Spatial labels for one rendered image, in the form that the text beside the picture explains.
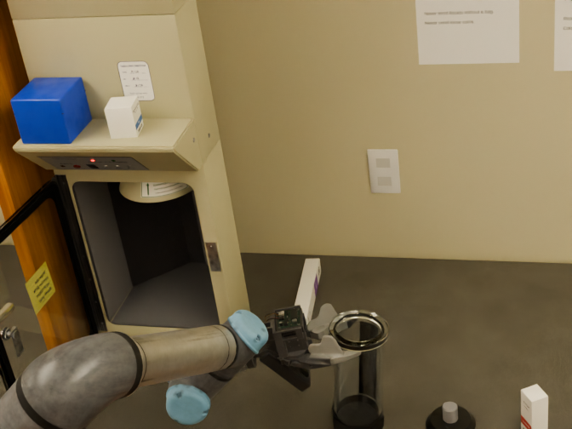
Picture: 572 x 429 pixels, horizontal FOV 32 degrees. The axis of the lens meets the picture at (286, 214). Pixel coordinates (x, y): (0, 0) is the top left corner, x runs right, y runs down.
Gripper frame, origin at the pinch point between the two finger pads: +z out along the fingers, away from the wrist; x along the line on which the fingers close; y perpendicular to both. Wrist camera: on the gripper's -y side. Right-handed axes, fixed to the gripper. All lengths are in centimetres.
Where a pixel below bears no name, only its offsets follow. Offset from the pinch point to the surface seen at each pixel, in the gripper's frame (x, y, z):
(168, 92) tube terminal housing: 25, 44, -25
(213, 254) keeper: 23.8, 8.5, -25.6
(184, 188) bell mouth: 30.3, 21.1, -28.6
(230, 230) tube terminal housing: 30.9, 9.2, -22.1
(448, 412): -6.5, -15.5, 14.0
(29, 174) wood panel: 32, 30, -58
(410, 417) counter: 0.0, -21.2, 7.0
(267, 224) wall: 66, -12, -19
